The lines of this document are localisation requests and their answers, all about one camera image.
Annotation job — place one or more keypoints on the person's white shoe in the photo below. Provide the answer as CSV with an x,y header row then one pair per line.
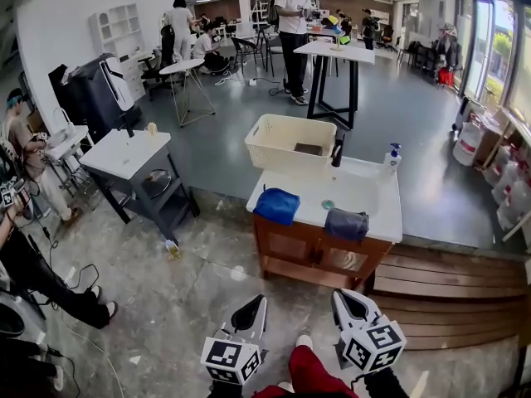
x,y
304,341

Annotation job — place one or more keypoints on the colourful toy stand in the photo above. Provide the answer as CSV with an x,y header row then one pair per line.
x,y
337,29

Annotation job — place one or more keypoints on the yellow cup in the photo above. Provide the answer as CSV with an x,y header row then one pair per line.
x,y
152,129

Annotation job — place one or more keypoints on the person's right forearm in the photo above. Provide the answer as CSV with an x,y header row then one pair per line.
x,y
383,384

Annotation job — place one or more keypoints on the dark grey and white machine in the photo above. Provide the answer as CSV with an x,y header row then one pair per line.
x,y
95,93

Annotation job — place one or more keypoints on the person's red trouser leg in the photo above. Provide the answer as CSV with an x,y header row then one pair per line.
x,y
309,373

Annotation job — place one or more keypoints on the white water jug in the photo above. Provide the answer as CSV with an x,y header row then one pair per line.
x,y
466,145

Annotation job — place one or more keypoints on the white soap pump bottle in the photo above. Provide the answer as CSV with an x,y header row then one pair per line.
x,y
392,162

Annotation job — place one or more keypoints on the red bag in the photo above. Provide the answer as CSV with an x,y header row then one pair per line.
x,y
446,77

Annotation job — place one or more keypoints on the grey towel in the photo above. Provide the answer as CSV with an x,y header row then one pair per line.
x,y
347,224

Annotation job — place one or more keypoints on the white vanity with dark cabinet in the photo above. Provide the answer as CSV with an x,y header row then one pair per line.
x,y
120,156

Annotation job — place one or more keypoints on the wooden sink cabinet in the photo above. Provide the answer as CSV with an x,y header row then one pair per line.
x,y
298,251

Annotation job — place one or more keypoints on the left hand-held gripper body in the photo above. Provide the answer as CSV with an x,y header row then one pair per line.
x,y
230,357

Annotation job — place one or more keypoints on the black office chair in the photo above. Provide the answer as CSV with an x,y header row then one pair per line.
x,y
159,64

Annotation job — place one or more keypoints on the person's left forearm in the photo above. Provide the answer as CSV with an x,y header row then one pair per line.
x,y
226,390

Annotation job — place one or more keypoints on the yellow packet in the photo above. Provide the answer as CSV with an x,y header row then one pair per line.
x,y
173,250

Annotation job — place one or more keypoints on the blue towel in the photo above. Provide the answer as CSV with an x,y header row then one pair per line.
x,y
277,206

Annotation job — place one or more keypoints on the cream plastic basket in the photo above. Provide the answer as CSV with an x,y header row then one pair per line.
x,y
286,137

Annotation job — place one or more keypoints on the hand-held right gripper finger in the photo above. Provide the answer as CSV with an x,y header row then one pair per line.
x,y
337,307
360,303

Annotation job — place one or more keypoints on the wooden steps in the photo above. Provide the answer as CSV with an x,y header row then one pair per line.
x,y
448,297

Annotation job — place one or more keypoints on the round white table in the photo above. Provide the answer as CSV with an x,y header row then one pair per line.
x,y
182,66

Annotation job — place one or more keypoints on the round sink drain plug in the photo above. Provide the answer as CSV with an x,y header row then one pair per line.
x,y
327,204

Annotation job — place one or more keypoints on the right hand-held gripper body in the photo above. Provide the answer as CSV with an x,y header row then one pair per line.
x,y
373,344

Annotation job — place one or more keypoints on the white shelf unit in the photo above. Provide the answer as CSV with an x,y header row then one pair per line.
x,y
120,31

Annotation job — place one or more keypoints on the white table with black legs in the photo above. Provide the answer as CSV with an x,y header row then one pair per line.
x,y
336,52

